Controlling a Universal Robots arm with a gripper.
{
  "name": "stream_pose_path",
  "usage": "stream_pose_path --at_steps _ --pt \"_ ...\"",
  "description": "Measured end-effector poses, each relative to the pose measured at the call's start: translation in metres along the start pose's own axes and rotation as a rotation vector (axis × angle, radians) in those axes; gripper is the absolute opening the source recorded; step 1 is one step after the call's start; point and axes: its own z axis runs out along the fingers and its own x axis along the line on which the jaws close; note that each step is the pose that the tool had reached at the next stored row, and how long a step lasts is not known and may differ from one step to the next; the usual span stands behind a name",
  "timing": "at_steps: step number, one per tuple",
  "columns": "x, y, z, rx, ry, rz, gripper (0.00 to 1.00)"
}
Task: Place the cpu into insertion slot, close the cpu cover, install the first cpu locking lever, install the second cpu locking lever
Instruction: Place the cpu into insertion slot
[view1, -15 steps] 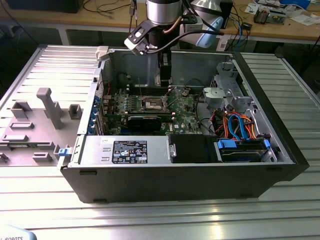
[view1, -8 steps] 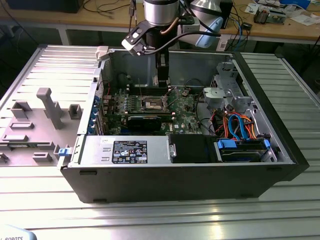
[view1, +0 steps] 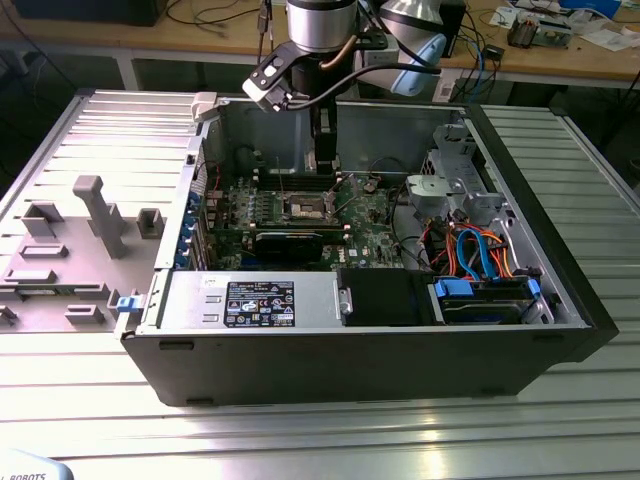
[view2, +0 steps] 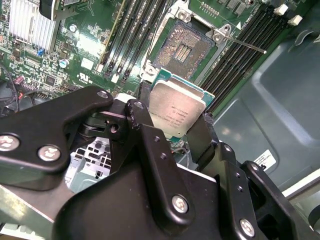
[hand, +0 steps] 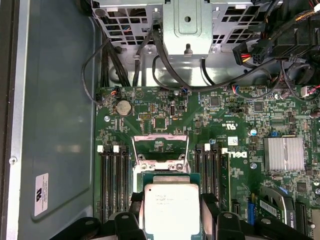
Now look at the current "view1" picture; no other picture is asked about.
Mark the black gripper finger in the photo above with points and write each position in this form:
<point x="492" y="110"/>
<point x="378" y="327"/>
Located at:
<point x="326" y="147"/>

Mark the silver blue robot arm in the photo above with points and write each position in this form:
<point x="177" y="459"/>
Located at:
<point x="320" y="25"/>

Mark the black RAM slot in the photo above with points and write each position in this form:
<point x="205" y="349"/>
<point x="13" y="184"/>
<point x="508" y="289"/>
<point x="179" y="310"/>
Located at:
<point x="300" y="187"/>
<point x="300" y="179"/>
<point x="300" y="175"/>
<point x="300" y="183"/>
<point x="335" y="232"/>
<point x="320" y="225"/>

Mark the CPU socket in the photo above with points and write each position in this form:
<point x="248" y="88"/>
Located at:
<point x="305" y="207"/>

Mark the metal CPU cooler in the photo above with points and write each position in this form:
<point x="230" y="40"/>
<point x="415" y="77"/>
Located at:
<point x="522" y="32"/>

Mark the green motherboard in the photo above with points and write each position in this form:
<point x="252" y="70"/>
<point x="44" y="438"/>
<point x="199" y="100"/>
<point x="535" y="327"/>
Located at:
<point x="370" y="235"/>

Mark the black graphics card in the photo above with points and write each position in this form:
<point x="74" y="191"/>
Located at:
<point x="290" y="247"/>

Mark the beige plastic case latch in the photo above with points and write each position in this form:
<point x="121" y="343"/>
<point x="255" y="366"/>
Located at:
<point x="205" y="106"/>

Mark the silver metal drive cage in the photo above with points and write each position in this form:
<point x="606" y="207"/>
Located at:
<point x="430" y="190"/>

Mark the wooden desk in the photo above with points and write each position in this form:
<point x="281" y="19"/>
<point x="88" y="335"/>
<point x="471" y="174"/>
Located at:
<point x="200" y="35"/>

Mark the white labelled box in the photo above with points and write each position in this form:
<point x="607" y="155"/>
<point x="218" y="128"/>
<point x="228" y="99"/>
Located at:
<point x="444" y="90"/>

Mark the blue expansion card latch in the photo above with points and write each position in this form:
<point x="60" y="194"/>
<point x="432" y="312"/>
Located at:
<point x="188" y="228"/>
<point x="180" y="261"/>
<point x="194" y="201"/>
<point x="185" y="246"/>

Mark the black plastic drive box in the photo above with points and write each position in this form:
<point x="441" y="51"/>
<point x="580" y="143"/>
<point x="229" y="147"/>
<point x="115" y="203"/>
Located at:
<point x="380" y="295"/>

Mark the small black device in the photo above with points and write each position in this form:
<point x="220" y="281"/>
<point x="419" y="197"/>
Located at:
<point x="494" y="52"/>

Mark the blue disk carrier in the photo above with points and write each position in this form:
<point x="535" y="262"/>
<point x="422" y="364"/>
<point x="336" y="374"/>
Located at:
<point x="452" y="290"/>

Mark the white paper sheet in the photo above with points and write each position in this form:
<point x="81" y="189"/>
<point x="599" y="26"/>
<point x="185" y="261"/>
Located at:
<point x="502" y="17"/>

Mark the silver power supply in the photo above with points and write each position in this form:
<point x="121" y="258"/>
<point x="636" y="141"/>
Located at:
<point x="195" y="300"/>

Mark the black silver PC case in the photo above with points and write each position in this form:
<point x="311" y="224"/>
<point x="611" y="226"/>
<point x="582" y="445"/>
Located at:
<point x="350" y="370"/>

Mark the hard disk drive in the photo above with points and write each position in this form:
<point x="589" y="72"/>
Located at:
<point x="480" y="312"/>

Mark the grey parts rack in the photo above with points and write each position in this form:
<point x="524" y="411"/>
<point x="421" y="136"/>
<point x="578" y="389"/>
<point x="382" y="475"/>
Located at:
<point x="102" y="220"/>

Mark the black monitor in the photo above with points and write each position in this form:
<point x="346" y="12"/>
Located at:
<point x="85" y="10"/>

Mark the grey metal box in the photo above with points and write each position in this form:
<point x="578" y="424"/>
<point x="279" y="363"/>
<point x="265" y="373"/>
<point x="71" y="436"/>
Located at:
<point x="555" y="35"/>

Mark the blue plastic clip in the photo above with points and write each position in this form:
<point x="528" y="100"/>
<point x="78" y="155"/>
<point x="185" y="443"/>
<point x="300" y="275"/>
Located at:
<point x="129" y="304"/>

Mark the blue box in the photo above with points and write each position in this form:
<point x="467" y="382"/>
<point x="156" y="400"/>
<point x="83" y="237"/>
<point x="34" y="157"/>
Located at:
<point x="590" y="6"/>

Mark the white papers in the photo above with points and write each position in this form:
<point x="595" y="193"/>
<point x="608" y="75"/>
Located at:
<point x="607" y="39"/>

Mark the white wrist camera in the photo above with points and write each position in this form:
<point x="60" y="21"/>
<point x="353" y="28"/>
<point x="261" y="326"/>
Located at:
<point x="265" y="85"/>

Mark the small wrist camera box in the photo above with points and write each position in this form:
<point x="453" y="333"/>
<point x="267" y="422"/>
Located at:
<point x="380" y="50"/>

